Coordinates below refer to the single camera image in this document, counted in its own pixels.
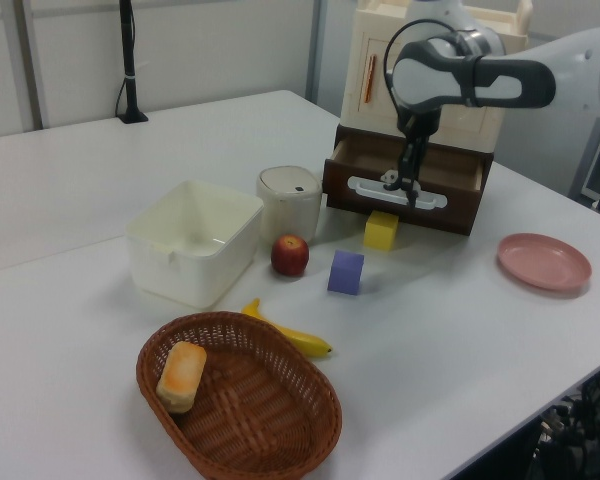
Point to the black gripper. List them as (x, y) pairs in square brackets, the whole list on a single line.
[(420, 122)]

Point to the black and white panda toy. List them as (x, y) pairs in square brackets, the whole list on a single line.
[(389, 177)]

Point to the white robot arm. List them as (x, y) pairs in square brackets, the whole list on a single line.
[(580, 75)]

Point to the wooden drawer with brown face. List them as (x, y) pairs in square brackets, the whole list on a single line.
[(360, 200)]

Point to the yellow cube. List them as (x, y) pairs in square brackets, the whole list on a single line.
[(380, 231)]

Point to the purple cube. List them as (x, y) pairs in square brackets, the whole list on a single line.
[(346, 272)]

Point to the white lidded small bin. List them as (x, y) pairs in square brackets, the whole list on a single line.
[(290, 205)]

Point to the cream plastic cabinet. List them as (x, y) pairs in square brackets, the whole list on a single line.
[(360, 30)]

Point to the red apple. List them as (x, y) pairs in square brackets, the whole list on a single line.
[(290, 256)]

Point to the pink plastic plate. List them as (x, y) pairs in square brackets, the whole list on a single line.
[(545, 260)]

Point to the yellow banana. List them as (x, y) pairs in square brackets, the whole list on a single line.
[(305, 340)]

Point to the cream square plastic container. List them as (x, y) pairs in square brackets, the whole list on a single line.
[(195, 270)]

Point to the brown wicker basket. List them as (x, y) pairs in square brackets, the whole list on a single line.
[(260, 415)]

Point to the orange bread loaf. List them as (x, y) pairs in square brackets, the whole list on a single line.
[(181, 375)]

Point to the dark equipment beneath table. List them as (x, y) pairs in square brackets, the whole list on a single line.
[(585, 430)]

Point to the grey metal frame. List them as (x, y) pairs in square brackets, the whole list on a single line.
[(592, 165)]

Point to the black camera stand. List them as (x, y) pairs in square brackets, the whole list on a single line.
[(128, 75)]

